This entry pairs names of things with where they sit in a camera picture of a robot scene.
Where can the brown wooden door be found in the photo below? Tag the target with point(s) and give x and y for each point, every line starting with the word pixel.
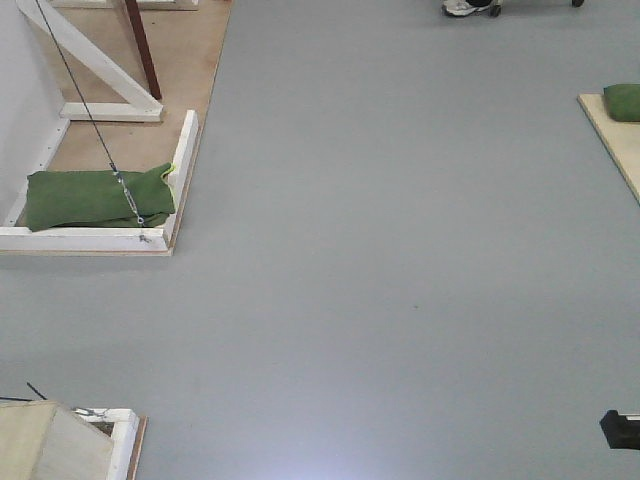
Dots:
pixel 143 48

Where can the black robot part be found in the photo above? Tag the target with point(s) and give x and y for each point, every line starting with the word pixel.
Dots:
pixel 621 430

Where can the green sandbag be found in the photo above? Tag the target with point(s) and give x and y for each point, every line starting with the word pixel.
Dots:
pixel 622 102
pixel 57 199

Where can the white sneaker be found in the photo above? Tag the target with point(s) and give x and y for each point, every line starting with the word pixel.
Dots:
pixel 464 8

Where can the white horizontal foot beam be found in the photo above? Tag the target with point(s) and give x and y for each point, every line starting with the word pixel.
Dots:
pixel 110 112

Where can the white diagonal brace beam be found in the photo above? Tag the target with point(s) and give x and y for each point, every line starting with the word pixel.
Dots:
pixel 47 19

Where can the plywood platform right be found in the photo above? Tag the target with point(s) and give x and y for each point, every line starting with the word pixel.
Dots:
pixel 621 139

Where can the green sandbag far right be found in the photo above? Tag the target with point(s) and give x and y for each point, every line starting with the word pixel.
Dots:
pixel 622 102

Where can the white wooden rail side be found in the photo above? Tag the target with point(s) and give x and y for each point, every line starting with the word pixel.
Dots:
pixel 178 178

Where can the white wooden rail front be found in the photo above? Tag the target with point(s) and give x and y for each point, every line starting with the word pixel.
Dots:
pixel 80 239

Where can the white panel wall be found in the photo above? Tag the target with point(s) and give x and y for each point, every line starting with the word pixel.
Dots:
pixel 30 103

